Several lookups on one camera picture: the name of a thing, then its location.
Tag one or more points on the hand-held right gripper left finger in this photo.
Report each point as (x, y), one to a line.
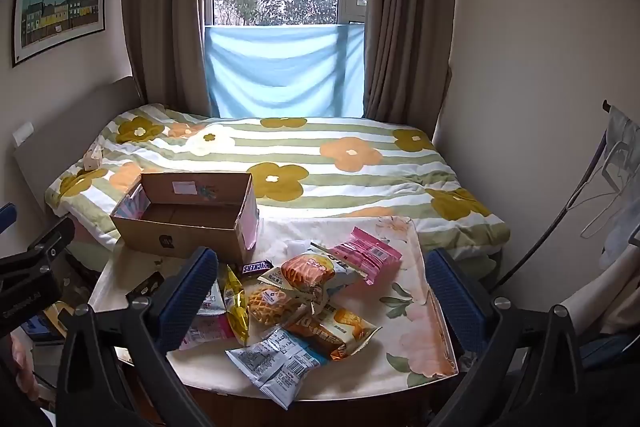
(190, 297)

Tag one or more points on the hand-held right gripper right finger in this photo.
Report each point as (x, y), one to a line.
(455, 302)

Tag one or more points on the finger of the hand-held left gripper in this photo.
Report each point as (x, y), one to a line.
(47, 242)
(6, 217)

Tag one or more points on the large pink white packet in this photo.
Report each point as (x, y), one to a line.
(210, 334)

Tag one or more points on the small black snack packet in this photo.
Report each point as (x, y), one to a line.
(147, 284)

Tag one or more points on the yellow snack packet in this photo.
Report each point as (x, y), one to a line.
(235, 312)

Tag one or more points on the cardboard box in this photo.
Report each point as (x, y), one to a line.
(200, 239)

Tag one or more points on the chocolate bar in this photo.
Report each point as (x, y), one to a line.
(256, 268)

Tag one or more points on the waffle packet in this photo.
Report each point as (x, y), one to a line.
(270, 302)

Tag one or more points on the pink snack packet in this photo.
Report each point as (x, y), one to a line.
(367, 254)

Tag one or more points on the blue white snack packet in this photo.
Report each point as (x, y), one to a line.
(275, 362)

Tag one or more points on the orange white snack packet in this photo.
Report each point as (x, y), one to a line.
(340, 327)

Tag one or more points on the round bread packet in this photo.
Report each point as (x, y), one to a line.
(305, 272)

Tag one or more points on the person's left hand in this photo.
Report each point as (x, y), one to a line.
(22, 359)

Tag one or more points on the yellow blue box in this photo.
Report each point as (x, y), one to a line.
(45, 322)

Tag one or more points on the small plush toy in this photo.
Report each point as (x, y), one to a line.
(92, 158)

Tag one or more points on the beige headboard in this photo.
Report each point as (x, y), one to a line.
(65, 117)

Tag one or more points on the white tissue pack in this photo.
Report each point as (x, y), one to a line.
(296, 247)

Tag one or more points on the beige cloth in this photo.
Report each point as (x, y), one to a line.
(600, 292)

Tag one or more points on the floral striped blanket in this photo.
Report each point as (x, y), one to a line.
(350, 187)

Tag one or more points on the hanging light blue garment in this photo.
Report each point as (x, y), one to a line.
(622, 142)

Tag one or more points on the light blue cloth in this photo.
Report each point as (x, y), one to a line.
(280, 67)

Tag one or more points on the brown curtain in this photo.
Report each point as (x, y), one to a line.
(165, 7)
(410, 32)

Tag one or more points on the white wall switch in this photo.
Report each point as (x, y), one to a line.
(22, 133)

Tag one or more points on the framed wall picture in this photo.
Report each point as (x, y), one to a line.
(60, 12)

